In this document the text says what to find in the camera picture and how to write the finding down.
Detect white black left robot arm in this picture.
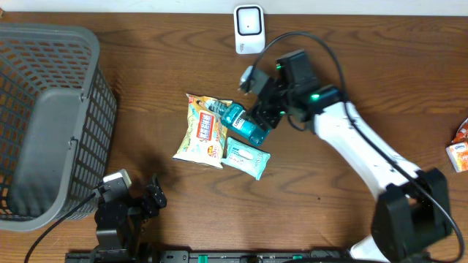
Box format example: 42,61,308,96
94,169,167,262

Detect white barcode scanner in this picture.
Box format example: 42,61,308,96
233,4,265,55

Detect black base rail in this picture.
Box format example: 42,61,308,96
65,248,432,263

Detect light blue wet wipes pack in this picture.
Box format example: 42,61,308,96
222,137,271,180

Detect small orange white tissue pack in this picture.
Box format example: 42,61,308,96
446,142,467,172

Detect yellow chips snack bag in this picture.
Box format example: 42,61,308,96
173,94,233,169

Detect blue mouthwash bottle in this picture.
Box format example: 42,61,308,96
206,100,269,146

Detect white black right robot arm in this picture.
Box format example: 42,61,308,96
240,50,459,262

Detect brown Top chocolate bar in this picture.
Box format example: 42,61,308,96
452,119,468,143

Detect grey plastic mesh basket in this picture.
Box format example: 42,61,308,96
1,23,117,232

